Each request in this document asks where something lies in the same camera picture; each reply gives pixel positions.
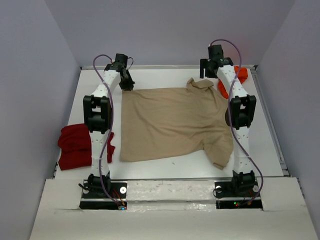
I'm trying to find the beige t shirt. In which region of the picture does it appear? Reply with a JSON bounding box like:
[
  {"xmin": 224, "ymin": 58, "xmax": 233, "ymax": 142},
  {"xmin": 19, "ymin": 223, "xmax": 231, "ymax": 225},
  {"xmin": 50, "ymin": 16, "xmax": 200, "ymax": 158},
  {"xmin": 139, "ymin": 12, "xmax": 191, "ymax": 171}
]
[{"xmin": 120, "ymin": 79, "xmax": 234, "ymax": 169}]

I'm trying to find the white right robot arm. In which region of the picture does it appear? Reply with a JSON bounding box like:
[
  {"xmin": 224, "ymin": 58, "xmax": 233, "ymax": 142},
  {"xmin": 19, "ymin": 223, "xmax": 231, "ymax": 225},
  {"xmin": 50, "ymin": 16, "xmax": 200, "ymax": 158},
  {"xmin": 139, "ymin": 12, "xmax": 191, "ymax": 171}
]
[{"xmin": 199, "ymin": 44, "xmax": 257, "ymax": 199}]

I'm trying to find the orange t shirt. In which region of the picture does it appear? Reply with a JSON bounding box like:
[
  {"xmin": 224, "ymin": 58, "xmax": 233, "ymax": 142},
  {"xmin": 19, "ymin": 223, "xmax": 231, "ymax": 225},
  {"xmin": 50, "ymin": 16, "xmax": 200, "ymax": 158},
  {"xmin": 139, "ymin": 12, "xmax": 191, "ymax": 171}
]
[{"xmin": 217, "ymin": 65, "xmax": 248, "ymax": 99}]

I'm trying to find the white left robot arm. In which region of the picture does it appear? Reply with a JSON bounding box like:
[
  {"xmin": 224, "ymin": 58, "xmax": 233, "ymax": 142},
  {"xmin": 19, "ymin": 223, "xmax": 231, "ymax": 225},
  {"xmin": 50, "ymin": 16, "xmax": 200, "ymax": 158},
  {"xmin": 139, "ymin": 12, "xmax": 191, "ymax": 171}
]
[{"xmin": 83, "ymin": 53, "xmax": 135, "ymax": 198}]

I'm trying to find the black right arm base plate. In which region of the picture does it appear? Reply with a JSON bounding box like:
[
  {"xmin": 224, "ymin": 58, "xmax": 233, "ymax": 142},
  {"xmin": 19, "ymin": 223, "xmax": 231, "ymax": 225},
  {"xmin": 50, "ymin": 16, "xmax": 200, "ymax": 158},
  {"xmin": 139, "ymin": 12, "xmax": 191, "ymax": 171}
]
[{"xmin": 212, "ymin": 181, "xmax": 263, "ymax": 210}]

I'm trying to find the dark red t shirt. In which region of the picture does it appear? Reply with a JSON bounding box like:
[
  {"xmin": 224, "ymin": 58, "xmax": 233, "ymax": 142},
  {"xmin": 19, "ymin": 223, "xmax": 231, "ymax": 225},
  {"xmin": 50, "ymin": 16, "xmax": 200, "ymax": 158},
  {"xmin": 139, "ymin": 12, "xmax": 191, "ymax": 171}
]
[{"xmin": 57, "ymin": 123, "xmax": 116, "ymax": 175}]

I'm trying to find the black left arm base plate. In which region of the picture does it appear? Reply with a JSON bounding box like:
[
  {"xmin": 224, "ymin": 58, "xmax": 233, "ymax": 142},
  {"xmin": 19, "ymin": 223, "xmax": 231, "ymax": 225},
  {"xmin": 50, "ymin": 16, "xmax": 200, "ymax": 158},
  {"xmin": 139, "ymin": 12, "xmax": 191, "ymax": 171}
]
[{"xmin": 78, "ymin": 181, "xmax": 128, "ymax": 211}]

